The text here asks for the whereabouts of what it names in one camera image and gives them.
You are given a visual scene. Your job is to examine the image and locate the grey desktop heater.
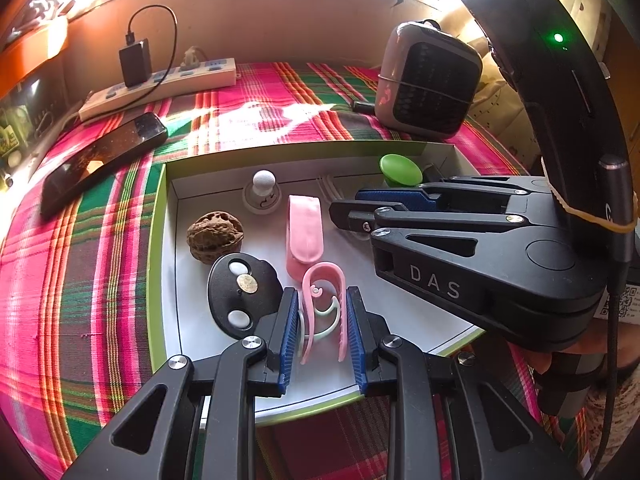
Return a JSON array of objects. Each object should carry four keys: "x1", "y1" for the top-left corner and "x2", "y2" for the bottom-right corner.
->
[{"x1": 374, "y1": 20, "x2": 483, "y2": 140}]

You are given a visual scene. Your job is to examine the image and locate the cream heart print curtain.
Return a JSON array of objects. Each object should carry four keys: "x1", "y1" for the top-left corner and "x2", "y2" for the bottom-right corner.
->
[{"x1": 435, "y1": 0, "x2": 621, "y2": 181}]

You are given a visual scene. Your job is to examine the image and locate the green top white spool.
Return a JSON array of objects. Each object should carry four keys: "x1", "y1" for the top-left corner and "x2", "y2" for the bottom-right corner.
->
[{"x1": 378, "y1": 153, "x2": 425, "y2": 188}]

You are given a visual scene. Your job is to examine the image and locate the pink plastic case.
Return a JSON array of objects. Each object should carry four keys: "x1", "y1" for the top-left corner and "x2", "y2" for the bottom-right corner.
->
[{"x1": 285, "y1": 195, "x2": 325, "y2": 278}]

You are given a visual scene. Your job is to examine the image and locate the brown walnut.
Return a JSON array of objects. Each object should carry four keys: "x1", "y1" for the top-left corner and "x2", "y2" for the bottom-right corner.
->
[{"x1": 186, "y1": 210, "x2": 246, "y2": 264}]

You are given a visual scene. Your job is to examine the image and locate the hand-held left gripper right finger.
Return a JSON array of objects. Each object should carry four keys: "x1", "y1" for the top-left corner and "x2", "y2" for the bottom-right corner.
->
[{"x1": 345, "y1": 286, "x2": 571, "y2": 480}]

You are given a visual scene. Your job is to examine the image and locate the grey plug black cable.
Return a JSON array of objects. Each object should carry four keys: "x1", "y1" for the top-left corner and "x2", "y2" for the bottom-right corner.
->
[{"x1": 595, "y1": 155, "x2": 640, "y2": 480}]

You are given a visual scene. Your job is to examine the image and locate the pink curved clip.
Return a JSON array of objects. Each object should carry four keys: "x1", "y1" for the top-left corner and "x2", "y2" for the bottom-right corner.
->
[{"x1": 299, "y1": 261, "x2": 349, "y2": 365}]

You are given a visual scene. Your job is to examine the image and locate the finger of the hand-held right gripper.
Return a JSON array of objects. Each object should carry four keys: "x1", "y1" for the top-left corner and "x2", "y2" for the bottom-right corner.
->
[
  {"x1": 356, "y1": 176, "x2": 533, "y2": 211},
  {"x1": 329, "y1": 199, "x2": 538, "y2": 236}
]

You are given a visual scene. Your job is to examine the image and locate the pink green plaid tablecloth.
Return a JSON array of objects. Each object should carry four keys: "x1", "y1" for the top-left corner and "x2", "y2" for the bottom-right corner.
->
[{"x1": 0, "y1": 60, "x2": 601, "y2": 480}]

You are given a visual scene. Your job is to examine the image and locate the black round lid white dots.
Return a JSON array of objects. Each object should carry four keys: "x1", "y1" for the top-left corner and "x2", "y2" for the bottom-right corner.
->
[{"x1": 207, "y1": 254, "x2": 284, "y2": 340}]

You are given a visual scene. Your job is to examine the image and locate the person's right hand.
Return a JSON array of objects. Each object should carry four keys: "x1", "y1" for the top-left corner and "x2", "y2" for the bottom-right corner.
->
[{"x1": 522, "y1": 347, "x2": 553, "y2": 376}]

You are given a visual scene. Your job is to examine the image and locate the green white cardboard box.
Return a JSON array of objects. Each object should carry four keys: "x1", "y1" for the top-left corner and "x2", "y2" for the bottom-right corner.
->
[{"x1": 147, "y1": 140, "x2": 488, "y2": 428}]

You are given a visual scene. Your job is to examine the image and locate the black charger cable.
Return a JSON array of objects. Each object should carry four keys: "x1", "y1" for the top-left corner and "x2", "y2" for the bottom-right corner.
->
[{"x1": 127, "y1": 5, "x2": 178, "y2": 111}]

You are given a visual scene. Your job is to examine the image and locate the orange tray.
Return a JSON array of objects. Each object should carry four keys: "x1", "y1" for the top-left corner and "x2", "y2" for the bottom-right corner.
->
[{"x1": 0, "y1": 15, "x2": 68, "y2": 96}]

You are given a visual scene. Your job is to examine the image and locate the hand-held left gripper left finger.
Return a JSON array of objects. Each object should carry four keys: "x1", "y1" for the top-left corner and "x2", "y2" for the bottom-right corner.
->
[{"x1": 62, "y1": 286, "x2": 301, "y2": 480}]

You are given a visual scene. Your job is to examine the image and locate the green printed packet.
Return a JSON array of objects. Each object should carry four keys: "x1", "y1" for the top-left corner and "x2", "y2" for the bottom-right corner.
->
[{"x1": 0, "y1": 122, "x2": 18, "y2": 158}]

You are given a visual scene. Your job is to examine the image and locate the beige power strip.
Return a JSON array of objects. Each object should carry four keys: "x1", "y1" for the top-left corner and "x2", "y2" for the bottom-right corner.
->
[{"x1": 79, "y1": 57, "x2": 237, "y2": 122}]

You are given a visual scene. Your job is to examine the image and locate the black phone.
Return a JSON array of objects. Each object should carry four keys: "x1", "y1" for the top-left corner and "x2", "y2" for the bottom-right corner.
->
[{"x1": 40, "y1": 112, "x2": 168, "y2": 221}]

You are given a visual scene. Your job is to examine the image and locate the pale green curved hook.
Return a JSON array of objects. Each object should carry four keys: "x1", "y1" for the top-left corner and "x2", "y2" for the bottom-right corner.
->
[{"x1": 298, "y1": 296, "x2": 343, "y2": 333}]

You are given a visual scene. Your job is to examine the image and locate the white knob with ball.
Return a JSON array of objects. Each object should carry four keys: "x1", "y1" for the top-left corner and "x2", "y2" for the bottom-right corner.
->
[{"x1": 241, "y1": 170, "x2": 282, "y2": 215}]

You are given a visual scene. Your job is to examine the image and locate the black charger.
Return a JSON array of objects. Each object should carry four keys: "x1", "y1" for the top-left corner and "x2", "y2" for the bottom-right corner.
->
[{"x1": 118, "y1": 39, "x2": 152, "y2": 88}]

